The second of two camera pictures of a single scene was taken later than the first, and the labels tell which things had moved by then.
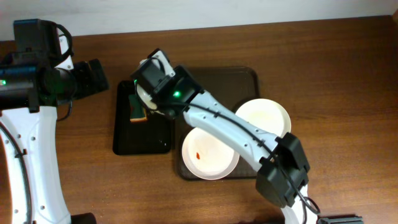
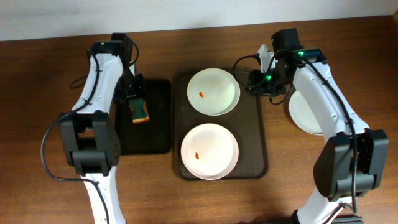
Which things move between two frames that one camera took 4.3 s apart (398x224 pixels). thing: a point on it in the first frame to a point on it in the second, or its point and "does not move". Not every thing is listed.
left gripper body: [92, 75] to [135, 94]
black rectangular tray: [135, 137] does not move
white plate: [267, 115] to [213, 91]
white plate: [145, 98] to [303, 115]
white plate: [206, 157] does not move
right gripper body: [144, 76] to [257, 82]
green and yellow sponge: [137, 111] does not move
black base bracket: [339, 219] does not move
